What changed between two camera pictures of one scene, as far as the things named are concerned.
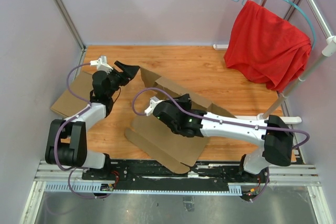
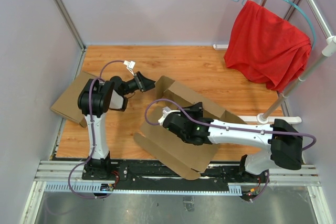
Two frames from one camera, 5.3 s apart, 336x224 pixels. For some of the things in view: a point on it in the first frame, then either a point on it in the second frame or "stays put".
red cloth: (266, 46) stays put
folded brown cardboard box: (81, 85) stays put
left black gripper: (128, 72) → (146, 84)
